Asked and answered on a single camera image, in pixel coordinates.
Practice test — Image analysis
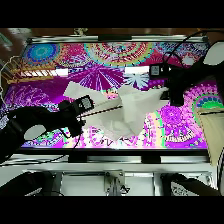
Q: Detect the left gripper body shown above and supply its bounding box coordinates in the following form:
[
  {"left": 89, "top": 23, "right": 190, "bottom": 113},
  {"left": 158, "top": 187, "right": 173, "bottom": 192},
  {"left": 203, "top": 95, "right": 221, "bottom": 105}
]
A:
[{"left": 62, "top": 109, "right": 87, "bottom": 138}]

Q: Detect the white shirt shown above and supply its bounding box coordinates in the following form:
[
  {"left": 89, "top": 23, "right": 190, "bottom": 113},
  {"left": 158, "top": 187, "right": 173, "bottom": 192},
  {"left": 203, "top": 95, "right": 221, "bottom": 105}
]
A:
[{"left": 62, "top": 81, "right": 170, "bottom": 141}]

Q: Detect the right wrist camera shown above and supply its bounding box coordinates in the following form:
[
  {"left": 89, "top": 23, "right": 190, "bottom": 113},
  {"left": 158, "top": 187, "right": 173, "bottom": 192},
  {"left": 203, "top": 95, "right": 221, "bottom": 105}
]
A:
[{"left": 148, "top": 63, "right": 172, "bottom": 81}]

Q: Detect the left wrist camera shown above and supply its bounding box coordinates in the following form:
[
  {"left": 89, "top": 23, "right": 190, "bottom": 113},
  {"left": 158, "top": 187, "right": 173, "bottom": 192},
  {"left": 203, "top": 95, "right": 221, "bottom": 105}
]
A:
[{"left": 58, "top": 95, "right": 96, "bottom": 114}]

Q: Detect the black cable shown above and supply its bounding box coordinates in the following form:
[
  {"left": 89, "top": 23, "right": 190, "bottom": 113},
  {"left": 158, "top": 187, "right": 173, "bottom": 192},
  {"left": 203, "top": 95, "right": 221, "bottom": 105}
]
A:
[
  {"left": 162, "top": 29, "right": 224, "bottom": 68},
  {"left": 13, "top": 128, "right": 83, "bottom": 166}
]

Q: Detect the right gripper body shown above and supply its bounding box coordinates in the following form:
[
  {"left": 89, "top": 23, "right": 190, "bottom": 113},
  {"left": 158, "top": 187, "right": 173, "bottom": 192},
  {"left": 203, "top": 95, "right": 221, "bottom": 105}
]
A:
[{"left": 166, "top": 75, "right": 188, "bottom": 108}]

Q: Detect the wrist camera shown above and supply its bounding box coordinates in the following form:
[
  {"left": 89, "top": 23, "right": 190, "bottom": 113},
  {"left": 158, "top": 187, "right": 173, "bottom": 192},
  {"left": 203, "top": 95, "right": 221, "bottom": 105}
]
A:
[
  {"left": 148, "top": 63, "right": 172, "bottom": 81},
  {"left": 58, "top": 95, "right": 96, "bottom": 114}
]

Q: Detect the beige garment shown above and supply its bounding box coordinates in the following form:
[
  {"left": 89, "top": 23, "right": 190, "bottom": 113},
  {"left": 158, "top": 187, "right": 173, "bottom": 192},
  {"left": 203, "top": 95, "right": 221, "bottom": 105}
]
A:
[{"left": 194, "top": 105, "right": 224, "bottom": 192}]

